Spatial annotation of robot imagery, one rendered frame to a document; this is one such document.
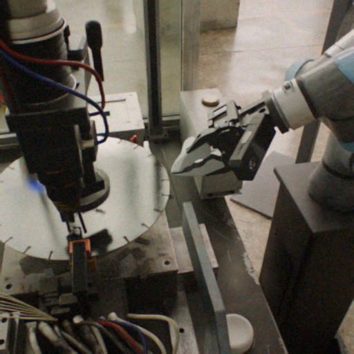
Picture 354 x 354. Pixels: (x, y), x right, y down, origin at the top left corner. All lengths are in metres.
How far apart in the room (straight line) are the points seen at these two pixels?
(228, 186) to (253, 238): 0.96
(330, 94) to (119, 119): 0.56
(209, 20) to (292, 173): 3.04
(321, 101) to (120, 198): 0.37
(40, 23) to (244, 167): 0.35
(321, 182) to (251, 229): 0.98
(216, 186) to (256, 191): 1.16
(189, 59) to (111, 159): 0.44
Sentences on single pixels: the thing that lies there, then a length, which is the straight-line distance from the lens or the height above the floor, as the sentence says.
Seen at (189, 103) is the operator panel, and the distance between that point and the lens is 1.11.
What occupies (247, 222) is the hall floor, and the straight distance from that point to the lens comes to 2.02.
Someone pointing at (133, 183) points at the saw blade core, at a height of 0.95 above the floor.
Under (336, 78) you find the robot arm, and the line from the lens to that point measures 0.67.
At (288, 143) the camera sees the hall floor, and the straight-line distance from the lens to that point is 2.58.
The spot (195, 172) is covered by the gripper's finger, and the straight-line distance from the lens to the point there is 0.72.
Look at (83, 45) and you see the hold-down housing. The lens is 0.55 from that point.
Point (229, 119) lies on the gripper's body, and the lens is 0.69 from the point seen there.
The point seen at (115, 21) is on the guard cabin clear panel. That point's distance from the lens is 1.11.
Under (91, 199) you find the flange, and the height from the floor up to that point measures 0.96.
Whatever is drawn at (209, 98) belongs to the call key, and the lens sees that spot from 1.11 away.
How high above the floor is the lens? 1.46
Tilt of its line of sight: 42 degrees down
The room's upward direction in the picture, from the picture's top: straight up
